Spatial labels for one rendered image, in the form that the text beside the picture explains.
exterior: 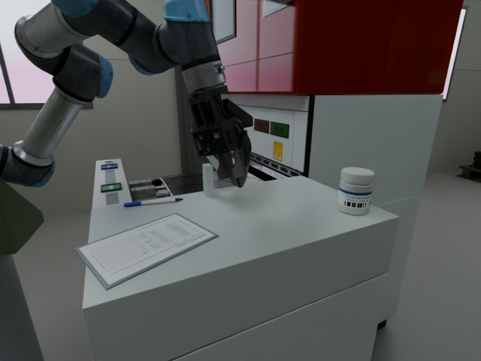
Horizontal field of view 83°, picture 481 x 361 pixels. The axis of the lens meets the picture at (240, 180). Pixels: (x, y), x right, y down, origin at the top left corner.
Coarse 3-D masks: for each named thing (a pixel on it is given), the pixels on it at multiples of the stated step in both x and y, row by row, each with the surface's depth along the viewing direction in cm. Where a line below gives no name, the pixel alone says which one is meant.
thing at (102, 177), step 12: (96, 168) 100; (120, 168) 100; (96, 180) 87; (108, 180) 88; (120, 180) 87; (96, 192) 77; (108, 192) 77; (120, 192) 77; (96, 204) 68; (108, 204) 69
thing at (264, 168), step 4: (252, 160) 119; (252, 164) 119; (256, 164) 116; (260, 164) 113; (256, 168) 116; (260, 168) 113; (264, 168) 110; (268, 168) 107; (272, 168) 107; (248, 172) 127; (264, 172) 111; (268, 172) 107; (272, 172) 105; (276, 172) 102; (280, 172) 102; (256, 176) 121; (276, 176) 103; (280, 176) 100; (284, 176) 98; (288, 176) 97
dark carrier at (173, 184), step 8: (176, 176) 111; (184, 176) 111; (192, 176) 111; (200, 176) 112; (216, 176) 112; (248, 176) 111; (168, 184) 102; (176, 184) 102; (184, 184) 102; (192, 184) 102; (200, 184) 102; (216, 184) 102; (224, 184) 102; (232, 184) 102; (176, 192) 94; (184, 192) 94; (192, 192) 94
